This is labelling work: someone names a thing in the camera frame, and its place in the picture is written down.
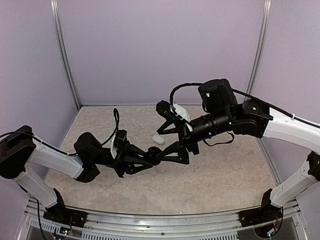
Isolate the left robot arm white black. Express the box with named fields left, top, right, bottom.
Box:
left=0, top=125, right=153, bottom=223

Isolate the right aluminium frame post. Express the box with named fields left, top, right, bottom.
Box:
left=246, top=0, right=272, bottom=95

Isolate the black round disc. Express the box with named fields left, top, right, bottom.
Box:
left=144, top=146, right=162, bottom=166

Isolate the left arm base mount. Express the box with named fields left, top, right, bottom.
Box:
left=43, top=207, right=88, bottom=228

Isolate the white earbud charging case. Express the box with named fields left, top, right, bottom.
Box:
left=152, top=135, right=165, bottom=145

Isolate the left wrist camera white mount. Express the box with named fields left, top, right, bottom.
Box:
left=110, top=129, right=127, bottom=159

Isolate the aluminium frame post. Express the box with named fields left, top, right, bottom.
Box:
left=50, top=0, right=82, bottom=111
left=246, top=0, right=272, bottom=95

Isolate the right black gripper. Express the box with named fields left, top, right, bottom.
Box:
left=156, top=107, right=235, bottom=164

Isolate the front aluminium rail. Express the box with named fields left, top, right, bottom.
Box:
left=19, top=206, right=306, bottom=240

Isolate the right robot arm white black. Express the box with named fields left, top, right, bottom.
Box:
left=156, top=79, right=320, bottom=222

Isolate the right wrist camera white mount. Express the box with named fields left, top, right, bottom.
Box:
left=155, top=100, right=191, bottom=123

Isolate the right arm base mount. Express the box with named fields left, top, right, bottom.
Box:
left=238, top=207, right=282, bottom=227

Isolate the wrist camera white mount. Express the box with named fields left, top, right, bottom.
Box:
left=155, top=100, right=191, bottom=123
left=110, top=129, right=127, bottom=159

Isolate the left aluminium frame post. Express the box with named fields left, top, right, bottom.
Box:
left=50, top=0, right=82, bottom=111

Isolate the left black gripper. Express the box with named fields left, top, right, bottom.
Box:
left=91, top=140, right=155, bottom=178

